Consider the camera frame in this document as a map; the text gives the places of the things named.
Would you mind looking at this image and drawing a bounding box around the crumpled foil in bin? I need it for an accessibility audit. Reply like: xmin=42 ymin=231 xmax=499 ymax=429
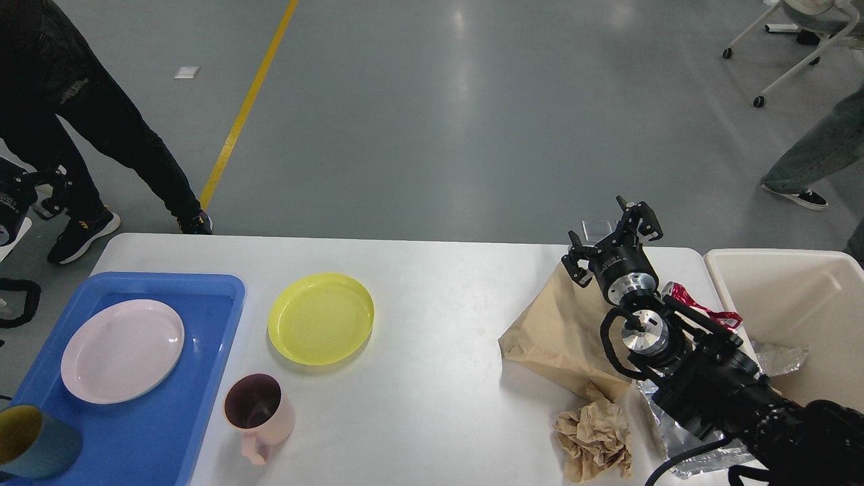
xmin=752 ymin=341 xmax=811 ymax=377

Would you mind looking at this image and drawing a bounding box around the blue yellow cup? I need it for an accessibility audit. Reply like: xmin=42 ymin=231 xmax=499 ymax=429
xmin=1 ymin=405 xmax=83 ymax=480

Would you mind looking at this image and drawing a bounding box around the floor socket plate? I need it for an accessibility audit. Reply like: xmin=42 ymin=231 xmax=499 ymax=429
xmin=581 ymin=219 xmax=616 ymax=245

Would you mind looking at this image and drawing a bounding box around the person in grey jeans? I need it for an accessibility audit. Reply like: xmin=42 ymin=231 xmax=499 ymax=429
xmin=760 ymin=87 xmax=863 ymax=211

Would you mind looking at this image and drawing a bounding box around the crushed red can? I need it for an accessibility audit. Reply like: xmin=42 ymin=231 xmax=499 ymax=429
xmin=660 ymin=281 xmax=743 ymax=332

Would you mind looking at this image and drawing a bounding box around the pink mug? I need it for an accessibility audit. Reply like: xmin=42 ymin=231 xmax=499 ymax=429
xmin=223 ymin=373 xmax=296 ymax=466

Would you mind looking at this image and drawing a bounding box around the white office chair right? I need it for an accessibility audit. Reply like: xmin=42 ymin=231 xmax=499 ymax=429
xmin=722 ymin=1 xmax=862 ymax=109

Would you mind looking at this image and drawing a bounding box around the crumpled brown paper ball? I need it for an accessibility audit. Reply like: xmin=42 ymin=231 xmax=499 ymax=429
xmin=553 ymin=383 xmax=633 ymax=484

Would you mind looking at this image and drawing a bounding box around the blue plastic tray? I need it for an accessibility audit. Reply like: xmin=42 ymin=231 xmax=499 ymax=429
xmin=11 ymin=273 xmax=246 ymax=485

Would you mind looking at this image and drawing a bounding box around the person in black clothes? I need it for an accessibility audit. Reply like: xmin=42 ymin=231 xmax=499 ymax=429
xmin=1 ymin=1 xmax=213 ymax=265

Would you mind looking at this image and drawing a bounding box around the pink plate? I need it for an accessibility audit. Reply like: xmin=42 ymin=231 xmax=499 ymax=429
xmin=61 ymin=299 xmax=186 ymax=405

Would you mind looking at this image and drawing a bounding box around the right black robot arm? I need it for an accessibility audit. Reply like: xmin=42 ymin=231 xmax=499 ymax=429
xmin=562 ymin=196 xmax=863 ymax=485

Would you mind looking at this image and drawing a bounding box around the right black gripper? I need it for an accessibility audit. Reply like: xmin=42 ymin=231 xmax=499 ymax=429
xmin=562 ymin=196 xmax=664 ymax=306

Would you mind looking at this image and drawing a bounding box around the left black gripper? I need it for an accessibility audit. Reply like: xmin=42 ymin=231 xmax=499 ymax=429
xmin=1 ymin=158 xmax=73 ymax=247

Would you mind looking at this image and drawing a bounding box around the yellow plate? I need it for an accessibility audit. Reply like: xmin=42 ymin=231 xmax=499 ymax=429
xmin=267 ymin=273 xmax=375 ymax=367

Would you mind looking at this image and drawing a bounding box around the aluminium foil tray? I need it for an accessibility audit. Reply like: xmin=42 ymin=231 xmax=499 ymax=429
xmin=635 ymin=381 xmax=754 ymax=480

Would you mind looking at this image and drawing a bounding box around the beige waste bin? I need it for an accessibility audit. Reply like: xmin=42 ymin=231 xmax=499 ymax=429
xmin=705 ymin=249 xmax=863 ymax=411

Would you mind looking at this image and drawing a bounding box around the brown paper bag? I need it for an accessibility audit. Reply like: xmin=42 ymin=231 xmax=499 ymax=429
xmin=499 ymin=264 xmax=632 ymax=401

